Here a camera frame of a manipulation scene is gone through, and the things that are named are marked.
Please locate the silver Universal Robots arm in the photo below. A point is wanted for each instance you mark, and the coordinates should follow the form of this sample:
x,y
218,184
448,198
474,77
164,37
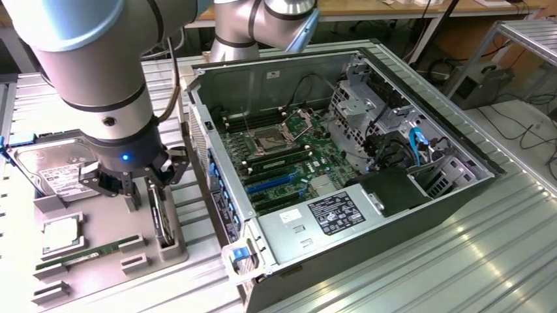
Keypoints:
x,y
88,65

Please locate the silver CPU chip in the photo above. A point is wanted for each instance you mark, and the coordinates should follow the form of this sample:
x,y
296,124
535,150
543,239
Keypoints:
x,y
63,234

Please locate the CPU socket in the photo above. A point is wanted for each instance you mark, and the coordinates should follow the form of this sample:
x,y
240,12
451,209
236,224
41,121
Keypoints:
x,y
271,140

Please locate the grey power supply unit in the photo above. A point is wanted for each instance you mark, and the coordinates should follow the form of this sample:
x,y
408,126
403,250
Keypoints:
x,y
296,234

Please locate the green motherboard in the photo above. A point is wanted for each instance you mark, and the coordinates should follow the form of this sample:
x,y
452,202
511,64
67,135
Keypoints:
x,y
323,153

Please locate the aluminium profile rail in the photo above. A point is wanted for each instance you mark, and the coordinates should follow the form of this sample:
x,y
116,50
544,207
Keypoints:
x,y
9,98

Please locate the blue disk bracket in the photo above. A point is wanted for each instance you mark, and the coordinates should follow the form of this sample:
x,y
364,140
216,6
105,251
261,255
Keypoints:
x,y
22,141

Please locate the aluminium frame table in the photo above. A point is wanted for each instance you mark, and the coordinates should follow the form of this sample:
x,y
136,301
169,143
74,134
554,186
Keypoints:
x,y
528,36

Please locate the black expansion slot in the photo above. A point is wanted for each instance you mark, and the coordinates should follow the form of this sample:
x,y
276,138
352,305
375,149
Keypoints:
x,y
281,200

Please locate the black graphics card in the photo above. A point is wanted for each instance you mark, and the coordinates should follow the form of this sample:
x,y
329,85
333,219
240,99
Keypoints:
x,y
160,212

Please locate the grey equipment box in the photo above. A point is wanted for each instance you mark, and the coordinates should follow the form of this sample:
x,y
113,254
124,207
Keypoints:
x,y
483,86

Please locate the green loose RAM stick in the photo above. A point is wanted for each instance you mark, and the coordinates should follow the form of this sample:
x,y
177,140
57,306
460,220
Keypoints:
x,y
84,252

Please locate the perforated metal bracket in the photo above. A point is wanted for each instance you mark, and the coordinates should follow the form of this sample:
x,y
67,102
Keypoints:
x,y
444,182

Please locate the metal socket cover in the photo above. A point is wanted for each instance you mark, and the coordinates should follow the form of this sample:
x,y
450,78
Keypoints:
x,y
300,122

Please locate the thin metal locking lever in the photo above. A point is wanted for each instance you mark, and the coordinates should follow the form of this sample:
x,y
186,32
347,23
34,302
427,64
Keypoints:
x,y
248,125

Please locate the black plastic shroud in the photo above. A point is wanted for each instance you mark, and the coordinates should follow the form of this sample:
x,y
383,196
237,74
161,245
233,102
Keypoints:
x,y
388,192

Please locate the grey parts rack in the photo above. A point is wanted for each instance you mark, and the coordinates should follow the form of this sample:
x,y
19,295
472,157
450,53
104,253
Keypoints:
x,y
101,228

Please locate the blue case latch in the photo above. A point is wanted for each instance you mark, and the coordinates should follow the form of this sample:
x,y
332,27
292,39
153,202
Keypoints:
x,y
238,255

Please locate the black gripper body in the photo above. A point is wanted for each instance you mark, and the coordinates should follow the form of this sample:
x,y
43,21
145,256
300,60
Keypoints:
x,y
126,153

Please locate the silver chipset heatsink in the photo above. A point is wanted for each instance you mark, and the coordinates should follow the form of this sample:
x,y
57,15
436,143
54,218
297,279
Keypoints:
x,y
327,186

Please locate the black RAM slot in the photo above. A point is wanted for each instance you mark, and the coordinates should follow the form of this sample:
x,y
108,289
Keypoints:
x,y
257,124
253,116
275,155

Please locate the blue card retention clips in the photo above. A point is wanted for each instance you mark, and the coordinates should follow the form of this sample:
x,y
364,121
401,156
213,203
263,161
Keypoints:
x,y
224,192

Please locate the silver hard disk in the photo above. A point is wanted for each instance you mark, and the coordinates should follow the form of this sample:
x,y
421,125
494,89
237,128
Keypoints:
x,y
49,163

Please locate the wooden desk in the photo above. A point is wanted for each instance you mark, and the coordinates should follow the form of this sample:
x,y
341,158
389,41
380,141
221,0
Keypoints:
x,y
371,11

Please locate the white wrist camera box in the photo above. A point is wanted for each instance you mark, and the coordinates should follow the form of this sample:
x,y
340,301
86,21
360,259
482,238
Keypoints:
x,y
89,170

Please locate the black open PC case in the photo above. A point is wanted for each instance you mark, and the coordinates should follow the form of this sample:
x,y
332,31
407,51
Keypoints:
x,y
392,234

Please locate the metal disk bay cage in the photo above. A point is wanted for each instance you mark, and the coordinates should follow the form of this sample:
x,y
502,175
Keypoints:
x,y
353,109

